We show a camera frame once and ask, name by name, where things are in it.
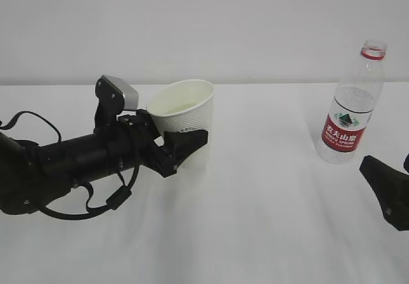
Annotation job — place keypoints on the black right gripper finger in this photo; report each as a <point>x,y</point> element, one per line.
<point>390,187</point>
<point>406,164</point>

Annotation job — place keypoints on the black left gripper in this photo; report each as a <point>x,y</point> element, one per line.
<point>131,144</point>

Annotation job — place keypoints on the white paper cup green logo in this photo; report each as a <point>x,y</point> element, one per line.
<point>183,106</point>

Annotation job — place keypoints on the clear water bottle red label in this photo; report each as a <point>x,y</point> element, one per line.
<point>355,98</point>

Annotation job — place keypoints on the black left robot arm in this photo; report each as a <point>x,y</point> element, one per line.
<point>33,176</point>

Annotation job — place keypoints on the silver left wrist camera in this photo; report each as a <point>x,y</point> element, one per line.
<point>114,97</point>

